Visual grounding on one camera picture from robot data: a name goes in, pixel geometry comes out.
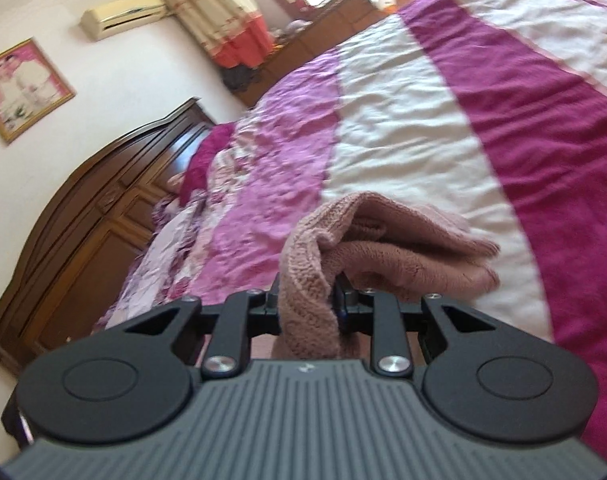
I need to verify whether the gold framed picture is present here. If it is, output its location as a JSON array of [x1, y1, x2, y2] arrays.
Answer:
[[0, 37, 77, 145]]

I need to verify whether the wooden window ledge cabinet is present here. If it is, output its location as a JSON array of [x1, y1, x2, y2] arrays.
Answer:
[[244, 0, 477, 109]]

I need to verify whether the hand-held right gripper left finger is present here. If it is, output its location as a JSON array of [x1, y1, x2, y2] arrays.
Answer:
[[125, 272, 283, 379]]

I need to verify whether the magenta and cream striped quilt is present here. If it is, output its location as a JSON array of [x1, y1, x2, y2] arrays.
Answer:
[[91, 0, 607, 467]]

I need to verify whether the pink knit sweater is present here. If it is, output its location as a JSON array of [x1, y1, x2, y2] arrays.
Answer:
[[278, 191, 502, 361]]

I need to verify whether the cream and orange curtain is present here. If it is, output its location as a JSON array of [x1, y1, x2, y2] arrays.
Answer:
[[142, 0, 276, 71]]

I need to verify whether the dark cloth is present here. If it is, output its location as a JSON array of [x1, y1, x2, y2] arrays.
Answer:
[[220, 64, 262, 96]]

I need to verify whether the dark wooden headboard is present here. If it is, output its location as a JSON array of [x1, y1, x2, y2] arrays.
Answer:
[[0, 96, 217, 364]]

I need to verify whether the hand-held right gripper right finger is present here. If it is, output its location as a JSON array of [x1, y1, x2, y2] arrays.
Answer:
[[332, 275, 500, 379]]

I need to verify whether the floral ruffled pillow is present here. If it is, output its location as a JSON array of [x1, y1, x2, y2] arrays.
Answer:
[[146, 187, 212, 281]]

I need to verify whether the magenta pillow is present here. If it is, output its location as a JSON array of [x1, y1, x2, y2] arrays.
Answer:
[[180, 124, 237, 207]]

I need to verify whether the cream air conditioner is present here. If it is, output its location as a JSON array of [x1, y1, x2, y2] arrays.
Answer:
[[80, 0, 169, 41]]

